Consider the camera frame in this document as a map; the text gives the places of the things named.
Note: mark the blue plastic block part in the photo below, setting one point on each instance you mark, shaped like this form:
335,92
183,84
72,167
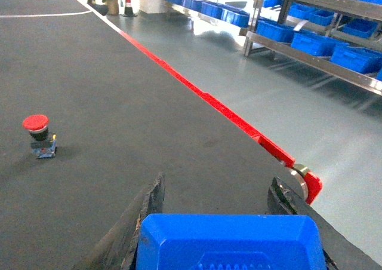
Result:
222,241

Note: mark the blue plastic bin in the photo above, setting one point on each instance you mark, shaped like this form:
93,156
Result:
274,31
316,45
358,59
235,17

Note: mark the red white traffic cone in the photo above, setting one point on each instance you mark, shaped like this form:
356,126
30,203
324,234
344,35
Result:
128,9

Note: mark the red mushroom push button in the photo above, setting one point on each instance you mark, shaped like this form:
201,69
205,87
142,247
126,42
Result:
44,142

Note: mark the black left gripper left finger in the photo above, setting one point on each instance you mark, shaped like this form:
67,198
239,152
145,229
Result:
118,248

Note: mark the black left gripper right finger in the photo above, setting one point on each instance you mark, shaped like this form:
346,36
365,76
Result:
339,253

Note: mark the stainless steel shelf rack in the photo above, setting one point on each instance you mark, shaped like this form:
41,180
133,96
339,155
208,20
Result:
356,22

